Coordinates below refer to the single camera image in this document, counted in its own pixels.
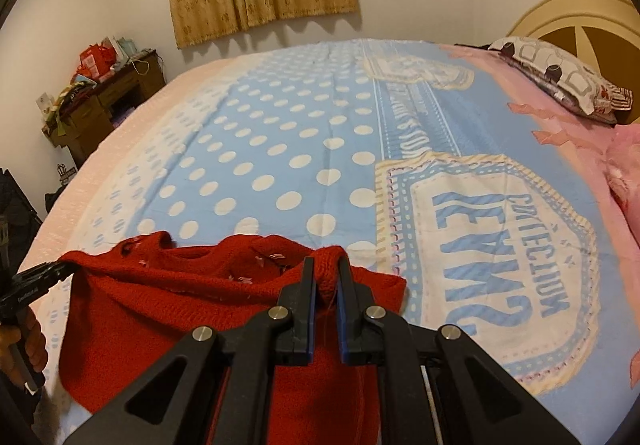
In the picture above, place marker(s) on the person's left hand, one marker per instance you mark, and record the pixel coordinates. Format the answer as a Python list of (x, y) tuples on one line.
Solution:
[(36, 340)]

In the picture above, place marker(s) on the white greeting card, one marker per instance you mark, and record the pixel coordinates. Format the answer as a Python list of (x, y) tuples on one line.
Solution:
[(45, 106)]

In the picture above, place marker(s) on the blue polka dot bedsheet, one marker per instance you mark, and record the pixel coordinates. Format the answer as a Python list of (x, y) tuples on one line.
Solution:
[(300, 125)]

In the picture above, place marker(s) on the pink pillow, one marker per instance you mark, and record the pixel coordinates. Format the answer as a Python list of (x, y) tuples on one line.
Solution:
[(630, 165)]

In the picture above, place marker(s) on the white crown print bag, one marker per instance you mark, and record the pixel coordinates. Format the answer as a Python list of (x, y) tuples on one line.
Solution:
[(66, 174)]

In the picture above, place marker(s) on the brown wooden desk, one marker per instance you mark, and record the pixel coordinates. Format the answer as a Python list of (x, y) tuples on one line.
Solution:
[(90, 115)]

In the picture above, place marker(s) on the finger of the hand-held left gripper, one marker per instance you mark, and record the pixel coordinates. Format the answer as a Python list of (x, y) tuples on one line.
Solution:
[(45, 273)]

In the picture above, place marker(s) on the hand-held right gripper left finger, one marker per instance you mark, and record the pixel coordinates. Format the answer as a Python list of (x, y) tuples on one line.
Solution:
[(302, 320)]

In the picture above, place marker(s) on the red gift bag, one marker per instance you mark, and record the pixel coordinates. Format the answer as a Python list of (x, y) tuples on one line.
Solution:
[(94, 61)]

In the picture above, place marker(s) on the red knitted sweater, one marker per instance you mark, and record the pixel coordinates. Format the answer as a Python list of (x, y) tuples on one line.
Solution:
[(150, 325)]

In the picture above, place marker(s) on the pink dotted mattress cover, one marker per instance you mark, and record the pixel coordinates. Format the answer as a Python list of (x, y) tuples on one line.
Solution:
[(100, 160)]

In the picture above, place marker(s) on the white brown patterned pillow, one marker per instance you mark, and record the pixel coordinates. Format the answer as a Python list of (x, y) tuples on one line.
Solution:
[(550, 70)]

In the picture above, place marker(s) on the pale green gift bag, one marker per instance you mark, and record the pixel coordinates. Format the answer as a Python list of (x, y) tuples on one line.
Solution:
[(122, 50)]

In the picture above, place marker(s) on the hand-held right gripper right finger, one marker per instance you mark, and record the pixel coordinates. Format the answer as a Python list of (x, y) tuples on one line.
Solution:
[(348, 320)]

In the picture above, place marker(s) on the cream wooden headboard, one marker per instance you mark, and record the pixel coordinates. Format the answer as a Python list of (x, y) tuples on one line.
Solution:
[(550, 5)]

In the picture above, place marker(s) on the black bag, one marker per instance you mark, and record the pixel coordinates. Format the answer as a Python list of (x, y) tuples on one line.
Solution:
[(56, 199)]

